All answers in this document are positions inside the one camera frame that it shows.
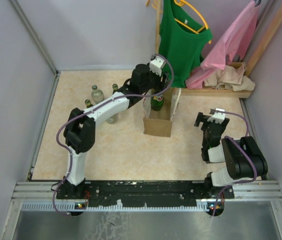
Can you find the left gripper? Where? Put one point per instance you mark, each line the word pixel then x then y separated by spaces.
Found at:
pixel 161 85

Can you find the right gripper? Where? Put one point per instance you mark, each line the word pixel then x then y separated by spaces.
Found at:
pixel 203 118

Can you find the green Perrier bottle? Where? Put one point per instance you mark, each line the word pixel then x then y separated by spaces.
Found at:
pixel 88 103
pixel 157 102
pixel 114 88

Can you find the clear Chang soda bottle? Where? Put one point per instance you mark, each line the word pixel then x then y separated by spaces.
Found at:
pixel 97 94
pixel 113 119

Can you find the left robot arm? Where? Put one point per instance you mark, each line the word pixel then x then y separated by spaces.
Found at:
pixel 147 80

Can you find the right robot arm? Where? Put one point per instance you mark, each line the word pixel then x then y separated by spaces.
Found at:
pixel 243 159

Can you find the brown canvas bag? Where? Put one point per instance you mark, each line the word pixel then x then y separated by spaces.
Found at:
pixel 159 123

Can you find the wooden clothes rack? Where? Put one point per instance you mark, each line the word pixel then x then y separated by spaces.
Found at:
pixel 252 62

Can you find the beige crumpled cloth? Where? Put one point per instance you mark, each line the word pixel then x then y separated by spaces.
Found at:
pixel 230 78

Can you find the green tank top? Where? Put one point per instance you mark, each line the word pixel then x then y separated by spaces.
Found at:
pixel 183 57

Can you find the pink shirt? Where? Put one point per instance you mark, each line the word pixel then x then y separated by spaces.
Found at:
pixel 234 42

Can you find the yellow clothes hanger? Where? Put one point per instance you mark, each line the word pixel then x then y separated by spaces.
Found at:
pixel 187 25

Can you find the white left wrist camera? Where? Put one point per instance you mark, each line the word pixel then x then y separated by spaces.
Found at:
pixel 157 63

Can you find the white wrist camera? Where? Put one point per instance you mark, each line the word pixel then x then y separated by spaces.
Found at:
pixel 157 63
pixel 218 115

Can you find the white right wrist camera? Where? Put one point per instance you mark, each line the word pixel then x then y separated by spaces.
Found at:
pixel 218 115

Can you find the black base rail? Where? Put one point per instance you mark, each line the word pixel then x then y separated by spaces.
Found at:
pixel 136 194

